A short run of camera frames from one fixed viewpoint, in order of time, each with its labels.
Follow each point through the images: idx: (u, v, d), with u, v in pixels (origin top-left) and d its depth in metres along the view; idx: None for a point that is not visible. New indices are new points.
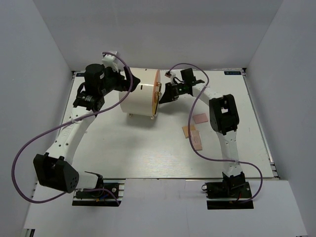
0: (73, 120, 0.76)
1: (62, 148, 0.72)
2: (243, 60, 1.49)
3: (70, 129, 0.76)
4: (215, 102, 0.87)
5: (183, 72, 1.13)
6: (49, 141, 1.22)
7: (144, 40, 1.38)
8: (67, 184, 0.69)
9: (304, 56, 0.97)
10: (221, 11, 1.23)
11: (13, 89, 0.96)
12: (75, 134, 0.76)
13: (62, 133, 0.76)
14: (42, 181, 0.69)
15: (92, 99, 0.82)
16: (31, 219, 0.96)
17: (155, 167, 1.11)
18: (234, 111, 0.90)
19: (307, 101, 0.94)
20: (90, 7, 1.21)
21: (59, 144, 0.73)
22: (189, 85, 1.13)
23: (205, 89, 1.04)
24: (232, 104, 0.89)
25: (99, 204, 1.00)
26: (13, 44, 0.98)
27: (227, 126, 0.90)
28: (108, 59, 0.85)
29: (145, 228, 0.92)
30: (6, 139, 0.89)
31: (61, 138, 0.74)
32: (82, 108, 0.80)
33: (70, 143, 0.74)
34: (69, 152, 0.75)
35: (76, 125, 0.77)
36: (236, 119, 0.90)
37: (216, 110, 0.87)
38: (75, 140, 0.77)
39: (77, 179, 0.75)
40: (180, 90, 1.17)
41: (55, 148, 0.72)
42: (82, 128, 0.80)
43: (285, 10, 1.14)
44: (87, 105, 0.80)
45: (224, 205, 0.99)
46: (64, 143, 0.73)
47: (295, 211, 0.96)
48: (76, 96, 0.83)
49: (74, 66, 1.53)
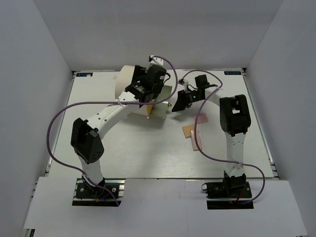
0: (119, 101, 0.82)
1: (99, 122, 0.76)
2: (243, 60, 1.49)
3: (114, 108, 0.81)
4: (224, 99, 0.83)
5: (197, 78, 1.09)
6: (49, 141, 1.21)
7: (144, 40, 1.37)
8: (91, 154, 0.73)
9: (304, 57, 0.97)
10: (221, 11, 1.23)
11: (13, 90, 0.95)
12: (116, 115, 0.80)
13: (106, 109, 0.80)
14: (72, 142, 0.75)
15: (142, 91, 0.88)
16: (31, 219, 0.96)
17: (156, 167, 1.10)
18: (246, 111, 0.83)
19: (307, 101, 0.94)
20: (90, 7, 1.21)
21: (98, 117, 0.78)
22: (202, 90, 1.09)
23: (217, 90, 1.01)
24: (244, 104, 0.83)
25: (99, 203, 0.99)
26: (13, 45, 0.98)
27: (236, 127, 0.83)
28: (157, 61, 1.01)
29: (145, 228, 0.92)
30: (6, 139, 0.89)
31: (102, 113, 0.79)
32: (132, 96, 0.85)
33: (108, 121, 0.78)
34: (103, 130, 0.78)
35: (120, 107, 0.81)
36: (248, 119, 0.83)
37: (225, 109, 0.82)
38: (112, 121, 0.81)
39: (100, 153, 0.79)
40: (195, 96, 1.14)
41: (95, 120, 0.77)
42: (123, 113, 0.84)
43: (285, 11, 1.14)
44: (137, 94, 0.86)
45: (224, 205, 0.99)
46: (103, 119, 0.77)
47: (295, 211, 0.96)
48: (131, 84, 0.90)
49: (74, 66, 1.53)
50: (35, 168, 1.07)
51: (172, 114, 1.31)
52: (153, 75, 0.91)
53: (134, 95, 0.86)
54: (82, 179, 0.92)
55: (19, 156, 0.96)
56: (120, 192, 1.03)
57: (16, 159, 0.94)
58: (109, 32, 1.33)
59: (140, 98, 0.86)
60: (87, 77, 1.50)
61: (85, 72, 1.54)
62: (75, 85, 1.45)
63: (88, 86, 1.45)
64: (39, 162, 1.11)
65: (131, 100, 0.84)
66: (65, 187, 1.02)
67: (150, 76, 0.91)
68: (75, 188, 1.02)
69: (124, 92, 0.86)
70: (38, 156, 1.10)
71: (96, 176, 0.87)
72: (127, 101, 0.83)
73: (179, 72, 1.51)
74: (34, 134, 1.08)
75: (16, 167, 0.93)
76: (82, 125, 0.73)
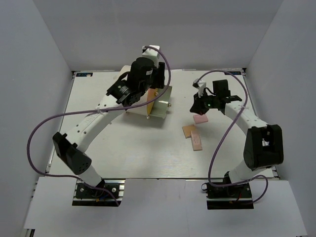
0: (99, 109, 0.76)
1: (78, 135, 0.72)
2: (243, 60, 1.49)
3: (94, 117, 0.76)
4: (255, 130, 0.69)
5: (216, 84, 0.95)
6: (49, 140, 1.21)
7: (144, 40, 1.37)
8: (75, 169, 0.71)
9: (304, 57, 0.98)
10: (221, 11, 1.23)
11: (13, 90, 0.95)
12: (96, 124, 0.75)
13: (86, 119, 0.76)
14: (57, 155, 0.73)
15: (127, 91, 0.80)
16: (31, 219, 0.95)
17: (156, 167, 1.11)
18: (278, 148, 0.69)
19: (307, 101, 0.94)
20: (90, 7, 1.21)
21: (78, 130, 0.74)
22: (221, 100, 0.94)
23: (242, 111, 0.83)
24: (278, 138, 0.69)
25: (99, 203, 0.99)
26: (13, 45, 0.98)
27: (263, 164, 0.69)
28: (149, 53, 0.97)
29: (145, 228, 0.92)
30: (6, 139, 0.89)
31: (81, 125, 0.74)
32: (113, 100, 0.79)
33: (88, 133, 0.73)
34: (85, 141, 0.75)
35: (100, 116, 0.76)
36: (280, 156, 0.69)
37: (255, 141, 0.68)
38: (94, 130, 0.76)
39: (89, 164, 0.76)
40: (210, 104, 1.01)
41: (75, 135, 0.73)
42: (106, 119, 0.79)
43: (285, 11, 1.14)
44: (119, 97, 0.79)
45: (224, 206, 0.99)
46: (83, 131, 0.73)
47: (295, 211, 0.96)
48: (113, 84, 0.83)
49: (74, 66, 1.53)
50: (35, 168, 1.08)
51: (172, 115, 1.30)
52: (137, 72, 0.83)
53: (116, 99, 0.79)
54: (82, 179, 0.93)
55: (19, 156, 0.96)
56: (120, 192, 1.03)
57: (16, 160, 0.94)
58: (109, 32, 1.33)
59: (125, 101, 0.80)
60: (87, 77, 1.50)
61: (85, 72, 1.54)
62: (75, 86, 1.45)
63: (88, 86, 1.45)
64: (39, 162, 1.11)
65: (112, 105, 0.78)
66: (65, 187, 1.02)
67: (135, 73, 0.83)
68: (75, 188, 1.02)
69: (105, 96, 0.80)
70: (38, 156, 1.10)
71: (93, 178, 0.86)
72: (108, 107, 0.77)
73: (179, 72, 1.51)
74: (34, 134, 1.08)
75: (15, 166, 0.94)
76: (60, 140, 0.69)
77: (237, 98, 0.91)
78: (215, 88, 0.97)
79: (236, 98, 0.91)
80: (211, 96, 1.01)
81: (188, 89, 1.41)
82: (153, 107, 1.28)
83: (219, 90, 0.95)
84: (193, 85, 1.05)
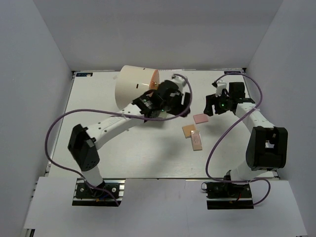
0: (123, 114, 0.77)
1: (99, 132, 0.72)
2: (243, 60, 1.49)
3: (116, 119, 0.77)
4: (260, 130, 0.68)
5: (232, 85, 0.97)
6: (49, 140, 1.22)
7: (144, 40, 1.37)
8: (84, 164, 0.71)
9: (304, 57, 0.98)
10: (221, 10, 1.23)
11: (13, 90, 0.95)
12: (117, 126, 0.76)
13: (109, 119, 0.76)
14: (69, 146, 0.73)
15: (149, 106, 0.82)
16: (31, 219, 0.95)
17: (156, 167, 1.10)
18: (281, 151, 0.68)
19: (307, 101, 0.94)
20: (90, 7, 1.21)
21: (99, 127, 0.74)
22: (235, 100, 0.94)
23: (254, 111, 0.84)
24: (283, 142, 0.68)
25: (99, 203, 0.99)
26: (13, 45, 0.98)
27: (263, 165, 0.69)
28: (177, 81, 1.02)
29: (145, 228, 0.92)
30: (6, 139, 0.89)
31: (104, 124, 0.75)
32: (137, 109, 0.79)
33: (108, 133, 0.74)
34: (101, 140, 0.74)
35: (123, 120, 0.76)
36: (282, 161, 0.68)
37: (257, 141, 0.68)
38: (113, 132, 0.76)
39: (96, 162, 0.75)
40: (223, 105, 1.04)
41: (95, 131, 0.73)
42: (126, 125, 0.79)
43: (285, 11, 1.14)
44: (142, 108, 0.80)
45: (224, 205, 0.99)
46: (104, 129, 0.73)
47: (295, 211, 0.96)
48: (139, 97, 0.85)
49: (74, 66, 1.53)
50: (35, 167, 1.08)
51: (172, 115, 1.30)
52: (163, 91, 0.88)
53: (139, 109, 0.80)
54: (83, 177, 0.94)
55: (19, 156, 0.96)
56: (120, 192, 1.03)
57: (16, 160, 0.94)
58: (109, 32, 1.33)
59: (145, 114, 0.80)
60: (87, 77, 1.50)
61: (85, 72, 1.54)
62: (75, 86, 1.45)
63: (88, 86, 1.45)
64: (39, 162, 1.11)
65: (135, 113, 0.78)
66: (65, 187, 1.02)
67: (160, 93, 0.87)
68: (75, 188, 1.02)
69: (130, 104, 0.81)
70: (38, 156, 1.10)
71: (94, 179, 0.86)
72: (132, 114, 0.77)
73: (179, 72, 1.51)
74: (34, 134, 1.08)
75: (16, 166, 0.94)
76: (80, 132, 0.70)
77: (251, 101, 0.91)
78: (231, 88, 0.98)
79: (250, 101, 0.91)
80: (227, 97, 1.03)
81: (189, 89, 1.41)
82: None
83: (234, 92, 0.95)
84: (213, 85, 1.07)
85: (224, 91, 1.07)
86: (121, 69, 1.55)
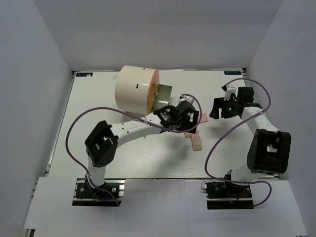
0: (146, 120, 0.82)
1: (121, 132, 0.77)
2: (243, 60, 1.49)
3: (138, 124, 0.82)
4: (263, 133, 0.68)
5: (241, 89, 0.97)
6: (49, 141, 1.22)
7: (144, 40, 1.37)
8: (100, 159, 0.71)
9: (305, 56, 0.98)
10: (221, 10, 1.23)
11: (12, 89, 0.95)
12: (139, 130, 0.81)
13: (132, 122, 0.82)
14: (87, 141, 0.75)
15: (168, 119, 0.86)
16: (31, 219, 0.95)
17: (156, 167, 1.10)
18: (283, 156, 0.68)
19: (307, 101, 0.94)
20: (90, 7, 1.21)
21: (122, 127, 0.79)
22: (242, 104, 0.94)
23: (258, 115, 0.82)
24: (286, 146, 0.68)
25: (99, 203, 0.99)
26: (13, 45, 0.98)
27: (263, 168, 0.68)
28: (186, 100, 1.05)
29: (145, 228, 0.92)
30: (6, 139, 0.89)
31: (127, 126, 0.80)
32: (157, 119, 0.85)
33: (130, 134, 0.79)
34: (122, 140, 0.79)
35: (144, 125, 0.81)
36: (284, 166, 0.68)
37: (260, 143, 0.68)
38: (134, 135, 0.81)
39: (109, 161, 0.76)
40: (230, 109, 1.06)
41: (119, 130, 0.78)
42: (145, 132, 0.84)
43: (286, 11, 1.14)
44: (162, 120, 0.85)
45: (225, 205, 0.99)
46: (126, 130, 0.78)
47: (295, 211, 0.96)
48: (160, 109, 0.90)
49: (74, 66, 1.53)
50: (35, 167, 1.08)
51: None
52: (181, 108, 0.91)
53: (159, 120, 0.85)
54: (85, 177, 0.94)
55: (19, 156, 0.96)
56: (120, 192, 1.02)
57: (16, 160, 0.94)
58: (109, 32, 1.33)
59: (164, 125, 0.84)
60: (87, 77, 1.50)
61: (85, 72, 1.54)
62: (75, 86, 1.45)
63: (88, 86, 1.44)
64: (39, 162, 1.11)
65: (155, 122, 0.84)
66: (65, 187, 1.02)
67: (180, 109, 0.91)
68: (75, 188, 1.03)
69: (151, 114, 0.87)
70: (38, 156, 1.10)
71: (98, 178, 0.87)
72: (153, 122, 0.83)
73: (179, 72, 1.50)
74: (34, 134, 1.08)
75: (16, 167, 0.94)
76: (105, 128, 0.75)
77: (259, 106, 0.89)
78: (239, 94, 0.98)
79: (257, 106, 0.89)
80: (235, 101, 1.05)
81: (189, 89, 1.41)
82: (153, 108, 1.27)
83: (242, 96, 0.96)
84: (222, 88, 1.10)
85: (233, 95, 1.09)
86: (121, 69, 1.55)
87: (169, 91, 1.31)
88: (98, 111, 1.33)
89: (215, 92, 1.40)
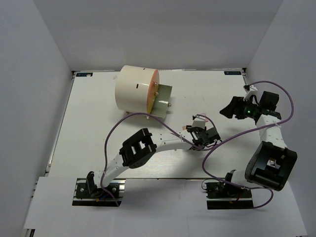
0: (181, 136, 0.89)
1: (160, 141, 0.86)
2: (243, 60, 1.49)
3: (175, 137, 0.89)
4: (269, 146, 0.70)
5: (265, 94, 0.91)
6: (49, 141, 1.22)
7: (145, 40, 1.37)
8: (135, 162, 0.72)
9: (305, 57, 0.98)
10: (221, 11, 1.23)
11: (13, 90, 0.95)
12: (174, 142, 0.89)
13: (169, 134, 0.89)
14: (126, 142, 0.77)
15: (198, 138, 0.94)
16: (31, 219, 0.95)
17: (155, 167, 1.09)
18: (284, 173, 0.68)
19: (308, 101, 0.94)
20: (90, 7, 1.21)
21: (160, 138, 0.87)
22: (260, 110, 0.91)
23: (274, 126, 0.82)
24: (289, 164, 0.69)
25: (99, 203, 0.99)
26: (13, 45, 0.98)
27: (259, 179, 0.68)
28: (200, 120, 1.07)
29: (145, 228, 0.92)
30: (6, 139, 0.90)
31: (165, 138, 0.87)
32: (189, 137, 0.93)
33: (166, 145, 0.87)
34: (158, 149, 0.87)
35: (178, 139, 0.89)
36: (282, 183, 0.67)
37: (262, 154, 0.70)
38: (170, 145, 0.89)
39: (140, 165, 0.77)
40: (249, 111, 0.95)
41: (157, 139, 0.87)
42: (179, 144, 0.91)
43: (286, 11, 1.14)
44: (193, 138, 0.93)
45: (225, 206, 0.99)
46: (163, 141, 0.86)
47: (296, 211, 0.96)
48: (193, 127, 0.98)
49: (74, 66, 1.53)
50: (35, 168, 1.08)
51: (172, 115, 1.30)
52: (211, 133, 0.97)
53: (191, 137, 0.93)
54: (88, 176, 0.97)
55: (19, 156, 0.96)
56: (120, 192, 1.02)
57: (15, 159, 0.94)
58: (110, 32, 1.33)
59: (195, 143, 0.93)
60: (87, 77, 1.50)
61: (85, 72, 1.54)
62: (75, 85, 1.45)
63: (88, 86, 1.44)
64: (39, 162, 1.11)
65: (188, 138, 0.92)
66: (65, 187, 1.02)
67: (210, 132, 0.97)
68: (75, 188, 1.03)
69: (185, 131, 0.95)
70: (38, 156, 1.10)
71: (107, 180, 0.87)
72: (187, 138, 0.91)
73: (179, 72, 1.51)
74: (34, 134, 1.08)
75: (15, 167, 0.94)
76: (146, 136, 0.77)
77: (278, 116, 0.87)
78: (261, 98, 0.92)
79: (276, 115, 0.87)
80: (255, 104, 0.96)
81: (189, 89, 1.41)
82: (153, 107, 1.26)
83: (264, 102, 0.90)
84: (244, 87, 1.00)
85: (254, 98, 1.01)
86: (121, 68, 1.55)
87: (169, 91, 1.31)
88: (98, 111, 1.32)
89: (215, 91, 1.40)
